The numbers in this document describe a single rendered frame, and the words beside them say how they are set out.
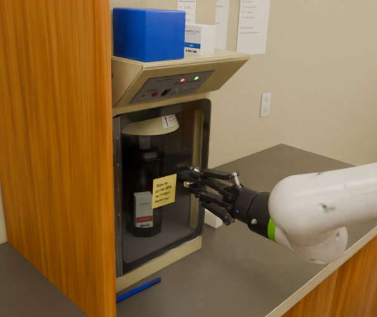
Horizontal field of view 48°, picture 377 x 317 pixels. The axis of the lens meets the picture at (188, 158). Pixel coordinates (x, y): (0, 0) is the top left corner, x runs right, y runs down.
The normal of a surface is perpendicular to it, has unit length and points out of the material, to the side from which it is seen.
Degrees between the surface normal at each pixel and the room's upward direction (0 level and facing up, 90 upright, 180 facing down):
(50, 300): 0
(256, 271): 0
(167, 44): 90
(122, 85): 90
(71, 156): 90
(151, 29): 90
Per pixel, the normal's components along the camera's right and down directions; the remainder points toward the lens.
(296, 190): -0.33, -0.55
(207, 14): 0.71, 0.28
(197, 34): -0.61, 0.26
